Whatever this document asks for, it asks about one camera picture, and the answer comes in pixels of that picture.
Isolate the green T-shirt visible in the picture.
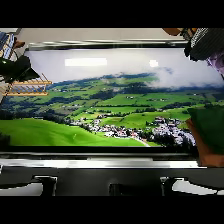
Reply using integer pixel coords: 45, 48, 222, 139
186, 105, 224, 155

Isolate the orange garment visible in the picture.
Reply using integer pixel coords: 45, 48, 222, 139
162, 27, 188, 37

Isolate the purple garment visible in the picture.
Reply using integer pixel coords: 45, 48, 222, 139
206, 51, 224, 79

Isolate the blue striped garment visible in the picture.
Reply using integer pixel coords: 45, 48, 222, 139
0, 31, 16, 62

